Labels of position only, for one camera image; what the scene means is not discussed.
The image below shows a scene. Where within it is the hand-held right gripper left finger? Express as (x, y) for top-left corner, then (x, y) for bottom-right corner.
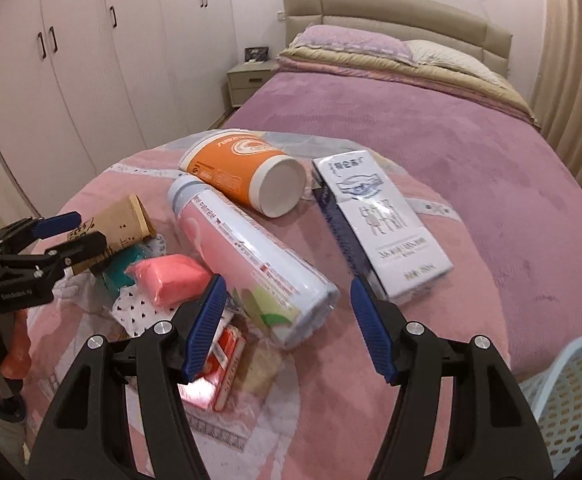
(24, 274), (228, 480)

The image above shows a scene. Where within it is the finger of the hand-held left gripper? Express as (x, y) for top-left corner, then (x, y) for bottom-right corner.
(0, 231), (108, 286)
(0, 211), (82, 256)

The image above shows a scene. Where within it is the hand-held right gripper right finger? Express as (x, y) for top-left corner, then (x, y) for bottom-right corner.
(349, 276), (556, 480)

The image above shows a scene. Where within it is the red printed box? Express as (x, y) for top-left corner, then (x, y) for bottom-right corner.
(178, 325), (248, 413)

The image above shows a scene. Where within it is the teal packet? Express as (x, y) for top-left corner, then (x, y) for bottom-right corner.
(94, 242), (152, 298)

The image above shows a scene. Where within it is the brown paper box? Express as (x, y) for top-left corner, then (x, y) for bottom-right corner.
(64, 195), (158, 276)

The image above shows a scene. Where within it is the pink packet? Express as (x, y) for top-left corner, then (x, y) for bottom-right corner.
(125, 254), (214, 310)

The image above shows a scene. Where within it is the pink and white bottle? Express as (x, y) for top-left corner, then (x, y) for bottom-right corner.
(167, 175), (341, 351)

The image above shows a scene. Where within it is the white and blue carton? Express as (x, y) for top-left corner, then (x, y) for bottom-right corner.
(312, 151), (454, 306)

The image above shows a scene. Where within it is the orange paper cup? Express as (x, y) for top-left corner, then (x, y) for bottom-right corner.
(178, 130), (308, 218)

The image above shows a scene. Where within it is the light blue plastic basket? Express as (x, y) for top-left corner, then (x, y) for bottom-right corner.
(518, 336), (582, 478)

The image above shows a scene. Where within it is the person's left hand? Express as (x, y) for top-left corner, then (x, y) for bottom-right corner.
(0, 307), (32, 382)

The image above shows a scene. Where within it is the white dotted packet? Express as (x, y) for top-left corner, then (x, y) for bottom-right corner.
(111, 285), (182, 338)

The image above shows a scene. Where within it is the pink blanket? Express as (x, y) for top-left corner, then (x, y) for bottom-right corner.
(21, 130), (512, 480)

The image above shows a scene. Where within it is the white wardrobe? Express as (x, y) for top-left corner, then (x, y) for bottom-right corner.
(0, 0), (237, 201)

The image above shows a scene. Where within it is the bed with purple cover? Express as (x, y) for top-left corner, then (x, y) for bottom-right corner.
(221, 70), (582, 381)

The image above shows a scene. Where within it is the grey nightstand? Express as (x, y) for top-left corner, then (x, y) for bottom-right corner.
(226, 59), (279, 108)

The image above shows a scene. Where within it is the beige folded quilt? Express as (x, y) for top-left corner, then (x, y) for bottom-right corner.
(277, 47), (542, 133)

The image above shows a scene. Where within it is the white patterned pillow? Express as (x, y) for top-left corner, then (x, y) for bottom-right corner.
(403, 40), (509, 86)

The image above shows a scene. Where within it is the purple pillow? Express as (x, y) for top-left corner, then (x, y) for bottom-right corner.
(291, 25), (414, 67)

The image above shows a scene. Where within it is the beige padded headboard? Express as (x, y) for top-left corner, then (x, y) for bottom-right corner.
(283, 0), (514, 81)

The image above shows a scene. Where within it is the beige curtain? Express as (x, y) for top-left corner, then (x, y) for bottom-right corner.
(531, 0), (582, 201)

